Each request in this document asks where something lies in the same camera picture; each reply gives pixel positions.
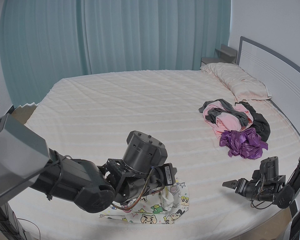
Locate pile of clothes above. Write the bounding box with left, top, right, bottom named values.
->
left=199, top=99, right=253, bottom=141

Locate black garment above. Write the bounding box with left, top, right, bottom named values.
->
left=235, top=101, right=270, bottom=142

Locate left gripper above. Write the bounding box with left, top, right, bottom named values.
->
left=150, top=163, right=178, bottom=195

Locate pale pink pillow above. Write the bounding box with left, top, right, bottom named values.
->
left=200, top=62, right=273, bottom=101

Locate white printed pyjama top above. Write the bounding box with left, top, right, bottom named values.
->
left=99, top=178, right=190, bottom=226

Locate bed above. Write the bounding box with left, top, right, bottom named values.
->
left=7, top=36, right=300, bottom=236

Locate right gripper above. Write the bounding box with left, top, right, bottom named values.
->
left=222, top=178, right=256, bottom=200

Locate blue-green curtain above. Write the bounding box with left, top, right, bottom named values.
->
left=0, top=0, right=92, bottom=108
left=83, top=0, right=232, bottom=73

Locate purple satin garment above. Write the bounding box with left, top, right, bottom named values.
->
left=220, top=128, right=269, bottom=160

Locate grey bedside table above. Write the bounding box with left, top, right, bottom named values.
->
left=201, top=44, right=238, bottom=67

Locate black cable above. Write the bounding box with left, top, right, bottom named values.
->
left=17, top=218, right=41, bottom=240
left=250, top=198, right=273, bottom=209

